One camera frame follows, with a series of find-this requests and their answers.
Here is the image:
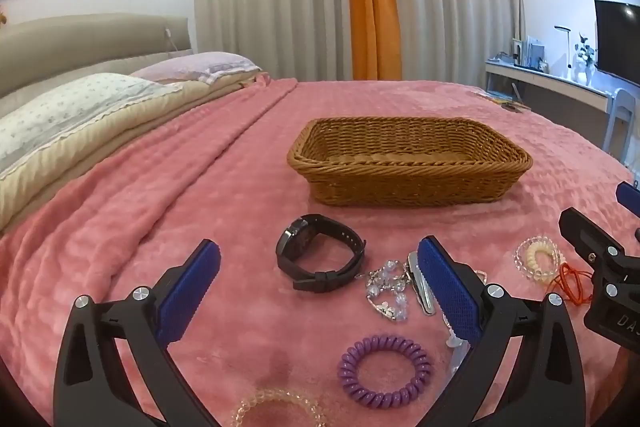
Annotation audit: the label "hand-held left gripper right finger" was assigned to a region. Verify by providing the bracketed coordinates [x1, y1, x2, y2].
[416, 235, 587, 427]

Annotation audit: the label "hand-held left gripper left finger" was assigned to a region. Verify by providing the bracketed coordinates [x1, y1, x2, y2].
[52, 238, 223, 427]

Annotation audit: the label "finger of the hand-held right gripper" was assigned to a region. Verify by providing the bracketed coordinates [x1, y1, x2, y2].
[616, 181, 640, 208]
[559, 207, 625, 266]

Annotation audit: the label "silver metal hair clip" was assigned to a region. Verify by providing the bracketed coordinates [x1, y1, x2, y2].
[406, 252, 439, 317]

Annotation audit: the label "red string cord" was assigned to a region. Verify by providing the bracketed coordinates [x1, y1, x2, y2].
[545, 263, 597, 308]

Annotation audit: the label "crystal bead bracelet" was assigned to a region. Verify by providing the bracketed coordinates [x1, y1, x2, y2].
[357, 259, 416, 323]

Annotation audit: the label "black wrist watch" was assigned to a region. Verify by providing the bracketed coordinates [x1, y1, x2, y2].
[275, 214, 367, 292]

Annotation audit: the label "brown wicker basket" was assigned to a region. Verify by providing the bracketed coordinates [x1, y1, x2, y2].
[286, 117, 532, 208]

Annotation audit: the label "clear plastic hair clip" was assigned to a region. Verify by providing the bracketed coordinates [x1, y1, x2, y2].
[442, 314, 474, 374]

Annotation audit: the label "pink fleece blanket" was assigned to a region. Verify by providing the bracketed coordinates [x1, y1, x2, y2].
[0, 78, 640, 427]

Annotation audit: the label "pale blue chair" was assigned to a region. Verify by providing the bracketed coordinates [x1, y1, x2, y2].
[602, 88, 639, 152]

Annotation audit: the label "white desk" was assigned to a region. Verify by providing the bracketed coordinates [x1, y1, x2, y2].
[484, 59, 624, 116]

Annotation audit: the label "plant in white vase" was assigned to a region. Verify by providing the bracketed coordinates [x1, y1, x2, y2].
[572, 33, 599, 86]

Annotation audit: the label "thin desk lamp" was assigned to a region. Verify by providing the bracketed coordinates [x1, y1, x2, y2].
[555, 26, 577, 80]

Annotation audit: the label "black television screen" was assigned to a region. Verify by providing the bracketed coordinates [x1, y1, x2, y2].
[594, 0, 640, 88]

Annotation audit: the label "flat magazines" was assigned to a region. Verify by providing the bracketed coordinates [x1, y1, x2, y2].
[474, 89, 532, 114]

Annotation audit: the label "beige quilt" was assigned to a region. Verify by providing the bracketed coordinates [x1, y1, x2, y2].
[0, 79, 251, 235]

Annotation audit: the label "books on stand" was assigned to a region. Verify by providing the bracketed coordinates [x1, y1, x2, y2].
[512, 36, 547, 68]

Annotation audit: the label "white floral pillow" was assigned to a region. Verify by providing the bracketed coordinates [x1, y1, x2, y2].
[0, 73, 183, 180]

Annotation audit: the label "lilac pillow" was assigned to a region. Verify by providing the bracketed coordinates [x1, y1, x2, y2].
[129, 52, 263, 86]

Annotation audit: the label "beige padded headboard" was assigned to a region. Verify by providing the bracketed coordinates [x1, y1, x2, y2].
[0, 13, 194, 100]

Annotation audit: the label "pale pink bead bracelet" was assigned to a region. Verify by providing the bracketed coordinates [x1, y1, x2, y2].
[231, 388, 326, 427]

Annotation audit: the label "purple spiral hair tie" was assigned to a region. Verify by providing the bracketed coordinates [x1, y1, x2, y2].
[338, 333, 435, 409]

